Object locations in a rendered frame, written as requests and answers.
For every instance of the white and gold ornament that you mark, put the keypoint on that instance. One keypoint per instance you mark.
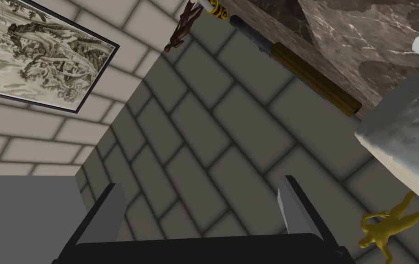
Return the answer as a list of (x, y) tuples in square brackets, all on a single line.
[(214, 8)]

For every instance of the yellow human figurine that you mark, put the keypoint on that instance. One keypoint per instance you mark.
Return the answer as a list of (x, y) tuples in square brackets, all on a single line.
[(387, 225)]

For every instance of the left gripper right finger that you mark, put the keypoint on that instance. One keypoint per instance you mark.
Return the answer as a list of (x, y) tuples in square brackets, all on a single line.
[(297, 211)]

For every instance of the grey white block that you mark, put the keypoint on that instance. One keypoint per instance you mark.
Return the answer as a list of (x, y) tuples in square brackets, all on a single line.
[(407, 135)]

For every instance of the dark brown human figurine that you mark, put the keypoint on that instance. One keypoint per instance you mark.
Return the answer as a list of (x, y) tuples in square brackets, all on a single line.
[(181, 25)]

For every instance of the framed landscape picture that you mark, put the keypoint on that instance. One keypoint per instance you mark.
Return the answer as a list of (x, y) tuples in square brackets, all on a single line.
[(37, 51)]

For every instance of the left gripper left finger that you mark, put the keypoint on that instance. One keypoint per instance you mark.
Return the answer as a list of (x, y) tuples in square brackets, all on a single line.
[(103, 216)]

